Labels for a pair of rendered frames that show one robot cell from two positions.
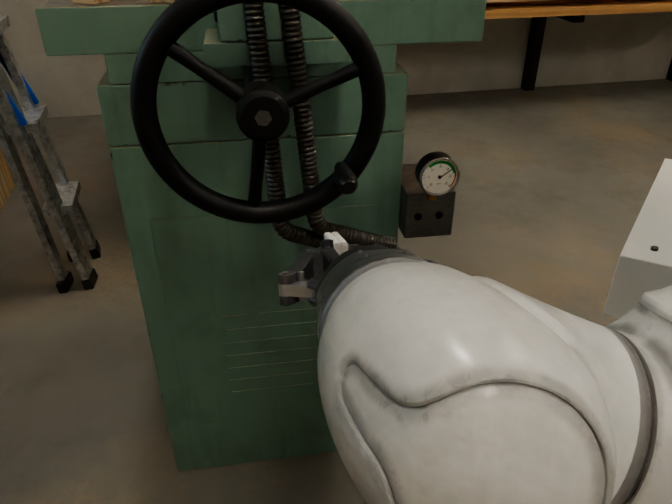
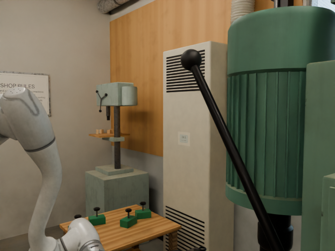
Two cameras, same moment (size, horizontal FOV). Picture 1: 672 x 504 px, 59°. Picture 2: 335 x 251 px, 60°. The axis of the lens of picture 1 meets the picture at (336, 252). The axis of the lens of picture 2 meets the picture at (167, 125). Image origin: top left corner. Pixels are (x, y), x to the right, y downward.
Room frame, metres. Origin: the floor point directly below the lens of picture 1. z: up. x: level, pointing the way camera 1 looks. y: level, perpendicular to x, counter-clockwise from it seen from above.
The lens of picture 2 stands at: (1.36, -0.27, 1.36)
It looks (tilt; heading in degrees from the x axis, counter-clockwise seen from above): 4 degrees down; 153
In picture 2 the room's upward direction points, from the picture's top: straight up
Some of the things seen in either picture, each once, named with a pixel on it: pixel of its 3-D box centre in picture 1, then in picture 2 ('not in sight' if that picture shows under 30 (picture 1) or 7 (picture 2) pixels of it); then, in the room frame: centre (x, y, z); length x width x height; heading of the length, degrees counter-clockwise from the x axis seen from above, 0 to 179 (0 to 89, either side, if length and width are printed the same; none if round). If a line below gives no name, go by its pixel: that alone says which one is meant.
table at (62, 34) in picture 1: (270, 18); not in sight; (0.90, 0.09, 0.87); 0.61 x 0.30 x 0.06; 99
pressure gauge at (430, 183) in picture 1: (435, 178); not in sight; (0.83, -0.15, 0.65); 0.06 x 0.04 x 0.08; 99
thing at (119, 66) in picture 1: (253, 47); not in sight; (0.94, 0.13, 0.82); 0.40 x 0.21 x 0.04; 99
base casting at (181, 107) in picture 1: (252, 61); not in sight; (1.12, 0.15, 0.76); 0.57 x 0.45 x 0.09; 9
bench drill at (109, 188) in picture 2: not in sight; (117, 164); (-1.38, 0.59, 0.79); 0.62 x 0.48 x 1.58; 10
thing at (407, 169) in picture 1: (421, 199); not in sight; (0.90, -0.14, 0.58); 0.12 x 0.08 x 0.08; 9
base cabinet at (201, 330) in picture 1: (265, 246); not in sight; (1.12, 0.16, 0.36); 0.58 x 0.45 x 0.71; 9
